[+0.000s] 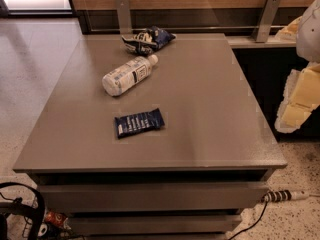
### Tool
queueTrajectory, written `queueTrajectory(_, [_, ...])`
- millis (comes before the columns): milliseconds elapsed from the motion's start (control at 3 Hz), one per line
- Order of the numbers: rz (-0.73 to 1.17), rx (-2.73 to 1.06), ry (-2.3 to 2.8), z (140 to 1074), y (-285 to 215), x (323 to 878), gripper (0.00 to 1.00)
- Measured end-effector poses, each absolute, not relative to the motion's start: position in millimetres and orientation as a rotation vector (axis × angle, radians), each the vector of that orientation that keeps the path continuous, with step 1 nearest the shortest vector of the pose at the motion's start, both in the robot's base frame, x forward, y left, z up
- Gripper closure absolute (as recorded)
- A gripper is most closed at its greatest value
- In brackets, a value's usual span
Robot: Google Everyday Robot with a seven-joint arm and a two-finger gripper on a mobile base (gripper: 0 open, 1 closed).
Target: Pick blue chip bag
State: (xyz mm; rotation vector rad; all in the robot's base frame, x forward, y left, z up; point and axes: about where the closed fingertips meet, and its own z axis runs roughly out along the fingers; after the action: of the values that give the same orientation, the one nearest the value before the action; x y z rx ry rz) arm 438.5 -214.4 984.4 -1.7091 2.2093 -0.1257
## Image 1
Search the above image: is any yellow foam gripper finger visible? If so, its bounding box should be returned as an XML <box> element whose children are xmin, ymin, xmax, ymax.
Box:
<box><xmin>274</xmin><ymin>63</ymin><xmax>320</xmax><ymax>133</ymax></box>

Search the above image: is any blue white chip bag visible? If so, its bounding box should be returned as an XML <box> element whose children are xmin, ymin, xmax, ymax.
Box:
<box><xmin>122</xmin><ymin>26</ymin><xmax>176</xmax><ymax>56</ymax></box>

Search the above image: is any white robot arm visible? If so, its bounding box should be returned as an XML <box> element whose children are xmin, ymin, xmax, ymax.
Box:
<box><xmin>274</xmin><ymin>0</ymin><xmax>320</xmax><ymax>133</ymax></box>

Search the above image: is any upper grey drawer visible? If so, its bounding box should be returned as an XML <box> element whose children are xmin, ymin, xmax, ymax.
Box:
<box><xmin>39</xmin><ymin>182</ymin><xmax>268</xmax><ymax>213</ymax></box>

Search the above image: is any grey drawer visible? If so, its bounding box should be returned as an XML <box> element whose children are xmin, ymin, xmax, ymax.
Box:
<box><xmin>68</xmin><ymin>215</ymin><xmax>241</xmax><ymax>235</ymax></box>
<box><xmin>39</xmin><ymin>182</ymin><xmax>268</xmax><ymax>213</ymax></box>

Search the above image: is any white plastic water bottle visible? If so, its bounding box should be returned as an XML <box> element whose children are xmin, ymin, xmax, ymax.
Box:
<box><xmin>102</xmin><ymin>55</ymin><xmax>158</xmax><ymax>97</ymax></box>

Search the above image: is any dark blue snack bar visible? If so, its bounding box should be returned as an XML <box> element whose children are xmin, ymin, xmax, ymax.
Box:
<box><xmin>114</xmin><ymin>108</ymin><xmax>165</xmax><ymax>139</ymax></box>

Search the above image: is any lower grey drawer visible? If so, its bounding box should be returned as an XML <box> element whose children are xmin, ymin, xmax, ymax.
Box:
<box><xmin>68</xmin><ymin>215</ymin><xmax>241</xmax><ymax>235</ymax></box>

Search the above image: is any red snack packet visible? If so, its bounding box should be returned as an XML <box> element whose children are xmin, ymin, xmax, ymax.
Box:
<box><xmin>44</xmin><ymin>211</ymin><xmax>68</xmax><ymax>229</ymax></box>

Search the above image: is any right metal railing post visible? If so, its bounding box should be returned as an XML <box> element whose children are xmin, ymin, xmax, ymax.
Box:
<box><xmin>252</xmin><ymin>0</ymin><xmax>281</xmax><ymax>43</ymax></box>

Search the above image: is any metal railing post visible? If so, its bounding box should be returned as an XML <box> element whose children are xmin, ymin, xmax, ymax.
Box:
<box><xmin>115</xmin><ymin>0</ymin><xmax>132</xmax><ymax>34</ymax></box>
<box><xmin>252</xmin><ymin>0</ymin><xmax>281</xmax><ymax>43</ymax></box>

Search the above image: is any striped cable connector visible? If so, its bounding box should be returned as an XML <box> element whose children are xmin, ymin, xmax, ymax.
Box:
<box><xmin>261</xmin><ymin>190</ymin><xmax>310</xmax><ymax>203</ymax></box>

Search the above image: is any black cable on floor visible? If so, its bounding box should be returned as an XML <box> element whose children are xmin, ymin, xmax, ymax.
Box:
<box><xmin>227</xmin><ymin>201</ymin><xmax>269</xmax><ymax>240</ymax></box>

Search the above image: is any left metal railing post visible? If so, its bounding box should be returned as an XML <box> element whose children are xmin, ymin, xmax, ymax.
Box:
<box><xmin>115</xmin><ymin>0</ymin><xmax>132</xmax><ymax>34</ymax></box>

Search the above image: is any horizontal metal rail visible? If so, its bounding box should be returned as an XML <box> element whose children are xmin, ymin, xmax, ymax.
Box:
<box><xmin>90</xmin><ymin>25</ymin><xmax>284</xmax><ymax>33</ymax></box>

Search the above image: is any black curved strap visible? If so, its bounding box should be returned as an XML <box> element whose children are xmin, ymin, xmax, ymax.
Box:
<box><xmin>0</xmin><ymin>181</ymin><xmax>46</xmax><ymax>240</ymax></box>

